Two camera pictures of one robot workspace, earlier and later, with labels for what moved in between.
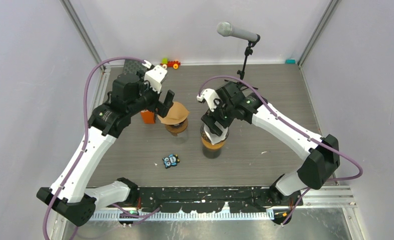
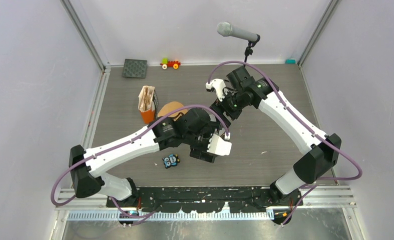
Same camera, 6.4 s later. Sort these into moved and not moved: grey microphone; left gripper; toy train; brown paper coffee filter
Moved: left gripper
Not moved: toy train; brown paper coffee filter; grey microphone
